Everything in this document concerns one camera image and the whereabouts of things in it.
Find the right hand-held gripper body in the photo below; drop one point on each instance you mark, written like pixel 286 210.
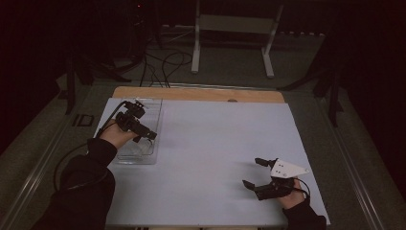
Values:
pixel 284 179

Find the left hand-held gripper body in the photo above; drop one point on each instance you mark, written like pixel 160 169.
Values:
pixel 129 119

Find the clear plastic tray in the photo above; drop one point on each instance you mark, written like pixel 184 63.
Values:
pixel 150 115

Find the white feather shuttlecock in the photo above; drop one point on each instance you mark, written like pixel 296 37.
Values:
pixel 142 149

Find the person's left hand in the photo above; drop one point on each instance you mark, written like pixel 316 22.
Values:
pixel 116 135

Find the person's right hand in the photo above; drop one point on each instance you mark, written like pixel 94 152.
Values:
pixel 292 199

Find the white table mat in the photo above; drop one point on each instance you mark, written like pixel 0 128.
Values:
pixel 207 153

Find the black tripod stand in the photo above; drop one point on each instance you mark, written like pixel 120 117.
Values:
pixel 322 86
pixel 83 73

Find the white metal stand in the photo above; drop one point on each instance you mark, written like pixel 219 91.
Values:
pixel 234 24

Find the black square floor bracket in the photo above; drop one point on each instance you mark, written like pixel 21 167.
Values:
pixel 83 120

